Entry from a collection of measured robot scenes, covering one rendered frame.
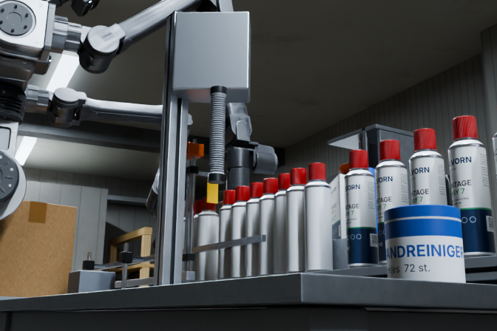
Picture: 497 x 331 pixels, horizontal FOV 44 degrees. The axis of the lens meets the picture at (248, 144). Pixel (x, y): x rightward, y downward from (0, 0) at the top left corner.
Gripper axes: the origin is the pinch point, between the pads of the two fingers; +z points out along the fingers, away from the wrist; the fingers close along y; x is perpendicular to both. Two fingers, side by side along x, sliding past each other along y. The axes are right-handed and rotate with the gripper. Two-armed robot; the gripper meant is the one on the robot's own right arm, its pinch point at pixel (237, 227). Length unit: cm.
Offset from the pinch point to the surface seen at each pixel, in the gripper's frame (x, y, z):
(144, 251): -196, 517, -43
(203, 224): 9.0, 0.7, -0.1
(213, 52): 17.0, -16.5, -36.1
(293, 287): 52, -94, 18
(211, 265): 7.2, -0.5, 9.4
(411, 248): 37, -90, 14
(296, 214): 8.5, -35.6, 1.8
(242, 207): 8.0, -15.1, -2.4
